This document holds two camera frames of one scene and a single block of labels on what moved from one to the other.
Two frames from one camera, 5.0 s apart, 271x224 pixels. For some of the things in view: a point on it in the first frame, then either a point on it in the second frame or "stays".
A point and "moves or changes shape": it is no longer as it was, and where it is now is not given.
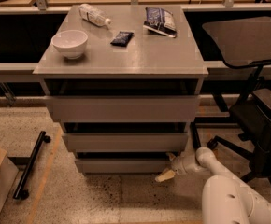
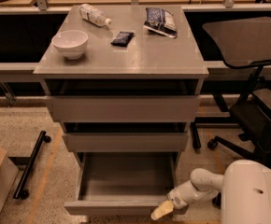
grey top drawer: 124,108 stays
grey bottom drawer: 123,165 moves or changes shape
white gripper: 179,165 to 177,199
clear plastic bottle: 93,15 stays
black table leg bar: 195,138 stays
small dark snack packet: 122,38 stays
